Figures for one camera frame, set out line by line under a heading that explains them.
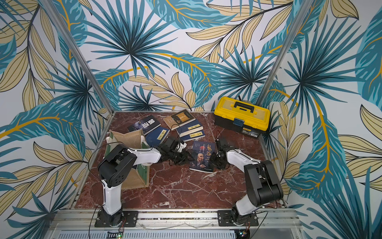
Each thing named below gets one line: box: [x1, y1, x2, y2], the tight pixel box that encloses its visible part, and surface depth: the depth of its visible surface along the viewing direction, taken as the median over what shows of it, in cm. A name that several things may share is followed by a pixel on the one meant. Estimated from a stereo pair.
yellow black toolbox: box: [213, 96, 272, 139], surface depth 100 cm
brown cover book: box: [163, 109, 196, 131], surface depth 115 cm
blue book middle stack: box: [179, 129, 206, 142], surface depth 106 cm
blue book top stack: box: [176, 119, 204, 138], surface depth 108 cm
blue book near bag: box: [145, 126, 171, 147], surface depth 106 cm
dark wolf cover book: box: [127, 115, 162, 136], surface depth 112 cm
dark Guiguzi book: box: [189, 140, 216, 174], surface depth 96 cm
